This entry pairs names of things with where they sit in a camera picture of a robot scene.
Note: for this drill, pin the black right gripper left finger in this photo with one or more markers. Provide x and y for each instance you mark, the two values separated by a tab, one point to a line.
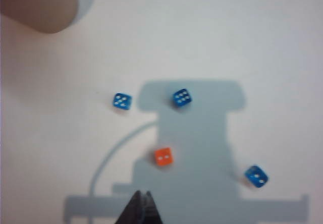
135	211

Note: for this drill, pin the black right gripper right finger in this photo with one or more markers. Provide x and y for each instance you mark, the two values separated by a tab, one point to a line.
151	212

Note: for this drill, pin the orange die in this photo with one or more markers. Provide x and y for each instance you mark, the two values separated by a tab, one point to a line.
164	157

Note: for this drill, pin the brown paper cup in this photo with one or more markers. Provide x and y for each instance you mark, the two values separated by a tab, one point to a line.
38	4

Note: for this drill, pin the blue translucent die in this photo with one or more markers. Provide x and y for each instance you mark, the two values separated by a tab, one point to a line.
182	98
121	102
256	176

